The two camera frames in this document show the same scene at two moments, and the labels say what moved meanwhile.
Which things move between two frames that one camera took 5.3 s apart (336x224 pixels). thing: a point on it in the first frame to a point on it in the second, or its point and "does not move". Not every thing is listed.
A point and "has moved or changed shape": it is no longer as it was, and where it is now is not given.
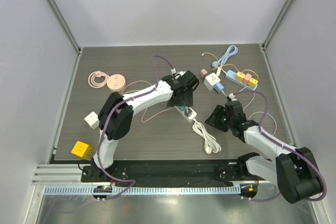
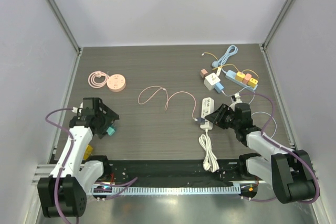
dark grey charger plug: [188, 113] to [201, 120]
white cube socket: [209, 81] does not move
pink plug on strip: [247, 78] does not move
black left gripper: [187, 102] to [109, 116]
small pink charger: [203, 73] does not move
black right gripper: [219, 118] does not move
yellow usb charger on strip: [252, 82] does not move
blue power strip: [232, 75] does not move
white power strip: [189, 118] to [208, 105]
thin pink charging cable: [144, 112] has moved or changed shape
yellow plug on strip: [240, 76] does not move
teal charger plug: [181, 107] has moved or changed shape
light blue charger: [218, 87] does not move
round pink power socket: [116, 82] does not move
